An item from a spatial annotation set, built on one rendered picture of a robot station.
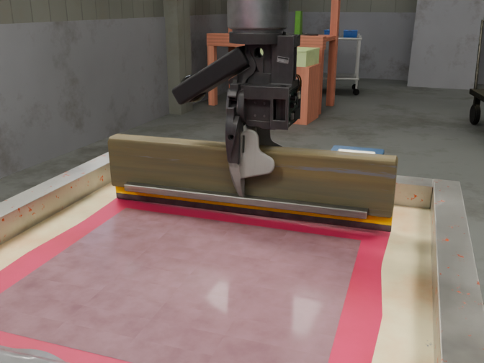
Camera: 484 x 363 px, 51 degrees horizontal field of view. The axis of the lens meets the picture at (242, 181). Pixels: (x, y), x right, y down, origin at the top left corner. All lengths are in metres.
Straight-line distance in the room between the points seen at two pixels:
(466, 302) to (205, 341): 0.23
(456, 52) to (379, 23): 1.44
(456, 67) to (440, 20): 0.76
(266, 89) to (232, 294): 0.25
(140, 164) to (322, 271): 0.31
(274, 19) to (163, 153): 0.24
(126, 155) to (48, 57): 3.81
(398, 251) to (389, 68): 8.73
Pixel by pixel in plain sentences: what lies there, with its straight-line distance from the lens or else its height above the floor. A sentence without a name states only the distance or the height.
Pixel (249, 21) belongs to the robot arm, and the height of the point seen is 1.22.
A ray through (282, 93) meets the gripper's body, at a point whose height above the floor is 1.14.
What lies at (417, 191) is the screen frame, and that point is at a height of 0.98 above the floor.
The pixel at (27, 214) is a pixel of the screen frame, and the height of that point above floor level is 0.97.
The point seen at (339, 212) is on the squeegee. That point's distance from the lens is 0.66.
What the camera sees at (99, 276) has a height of 0.96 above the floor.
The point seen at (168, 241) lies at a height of 0.96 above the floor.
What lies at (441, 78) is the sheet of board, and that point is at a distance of 8.63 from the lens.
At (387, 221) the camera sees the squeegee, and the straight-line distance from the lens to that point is 0.68.
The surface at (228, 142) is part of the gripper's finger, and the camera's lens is 0.65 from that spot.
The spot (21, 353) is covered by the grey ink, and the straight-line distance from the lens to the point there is 0.49.
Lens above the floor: 1.24
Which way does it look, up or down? 19 degrees down
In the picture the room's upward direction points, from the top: straight up
